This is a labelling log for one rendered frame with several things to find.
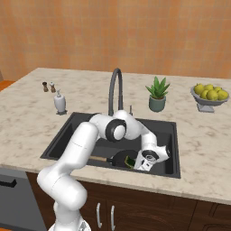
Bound green sponge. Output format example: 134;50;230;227
125;155;136;169

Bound grey fruit bowl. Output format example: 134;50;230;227
189;87;230;114

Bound dark brown cupboard door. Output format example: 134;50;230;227
105;185;199;231
189;199;231;231
25;171;106;231

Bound dark grey arched tap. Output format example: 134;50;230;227
107;68;125;117

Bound green plant in grey pot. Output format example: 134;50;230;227
144;76;171;114

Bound black pan with wooden handle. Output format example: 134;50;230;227
88;149;139;169

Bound silver cupboard handle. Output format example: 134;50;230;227
109;205;116;231
96;202;103;230

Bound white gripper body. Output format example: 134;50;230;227
134;151;145;171

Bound grey soap dispenser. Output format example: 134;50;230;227
53;88;68;116

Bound dark grey sink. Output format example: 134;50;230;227
40;112;181;180

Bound black dishwasher handle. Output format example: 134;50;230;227
0;179;18;189

